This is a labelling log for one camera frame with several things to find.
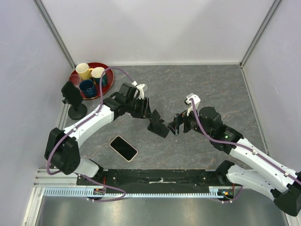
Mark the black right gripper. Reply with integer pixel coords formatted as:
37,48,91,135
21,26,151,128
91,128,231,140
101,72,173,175
165,104,213,138

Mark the green mug white inside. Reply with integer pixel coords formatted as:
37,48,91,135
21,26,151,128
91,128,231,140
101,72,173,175
91,67,108,87

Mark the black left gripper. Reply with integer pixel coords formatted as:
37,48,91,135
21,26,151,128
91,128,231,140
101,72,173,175
126,97,153,120

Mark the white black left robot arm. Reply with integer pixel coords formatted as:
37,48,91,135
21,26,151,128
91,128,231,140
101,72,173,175
44,82,151,185

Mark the aluminium frame rail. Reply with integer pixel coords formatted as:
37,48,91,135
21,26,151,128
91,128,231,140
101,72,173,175
32,168,80,188

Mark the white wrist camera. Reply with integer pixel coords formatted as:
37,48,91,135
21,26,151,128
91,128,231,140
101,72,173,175
184,93,201,116
131,81,148,99

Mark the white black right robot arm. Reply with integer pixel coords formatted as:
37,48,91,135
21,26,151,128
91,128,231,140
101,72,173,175
167,106,301,217

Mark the pink-cased smartphone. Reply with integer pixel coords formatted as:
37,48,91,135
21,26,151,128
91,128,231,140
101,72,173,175
110,136,138,162

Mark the clear drinking glass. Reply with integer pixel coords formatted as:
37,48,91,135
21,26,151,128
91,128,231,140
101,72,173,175
69,74,82,89

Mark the dark blue mug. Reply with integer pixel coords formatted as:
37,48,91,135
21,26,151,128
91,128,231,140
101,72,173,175
79,79,97,98

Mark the red round tray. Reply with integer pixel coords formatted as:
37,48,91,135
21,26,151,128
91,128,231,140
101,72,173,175
69,62,115,100

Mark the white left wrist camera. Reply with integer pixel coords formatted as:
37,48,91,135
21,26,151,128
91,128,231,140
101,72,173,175
131,81,148,99

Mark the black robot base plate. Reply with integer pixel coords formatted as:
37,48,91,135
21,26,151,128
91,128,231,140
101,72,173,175
93,169,233,193

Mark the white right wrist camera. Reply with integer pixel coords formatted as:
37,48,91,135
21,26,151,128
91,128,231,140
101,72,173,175
184,93,201,116

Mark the yellow mug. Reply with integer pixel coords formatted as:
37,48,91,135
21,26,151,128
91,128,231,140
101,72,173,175
75,63,93,81

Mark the black angled desk phone stand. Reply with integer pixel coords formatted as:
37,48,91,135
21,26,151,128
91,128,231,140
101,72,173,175
147,109,169,138

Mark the black round-base phone stand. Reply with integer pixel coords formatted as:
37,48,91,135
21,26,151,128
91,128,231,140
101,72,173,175
68,103,87,120

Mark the light blue cable duct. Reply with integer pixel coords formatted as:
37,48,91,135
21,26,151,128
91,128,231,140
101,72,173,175
43,187,223,198

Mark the black smartphone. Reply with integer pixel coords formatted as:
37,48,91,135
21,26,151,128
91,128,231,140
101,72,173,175
61,81,83,107

